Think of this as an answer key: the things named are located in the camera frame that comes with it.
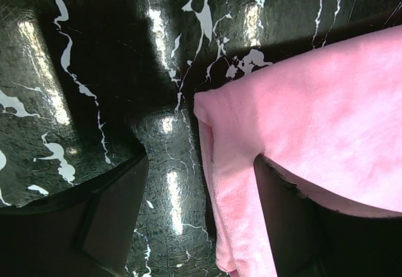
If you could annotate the light pink t-shirt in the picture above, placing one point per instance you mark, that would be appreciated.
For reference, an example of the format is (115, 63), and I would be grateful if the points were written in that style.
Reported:
(331, 116)

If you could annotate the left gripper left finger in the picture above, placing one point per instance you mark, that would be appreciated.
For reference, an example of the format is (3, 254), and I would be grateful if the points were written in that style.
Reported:
(85, 230)

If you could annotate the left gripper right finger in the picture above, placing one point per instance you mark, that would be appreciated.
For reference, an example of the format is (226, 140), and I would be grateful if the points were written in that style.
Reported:
(315, 232)

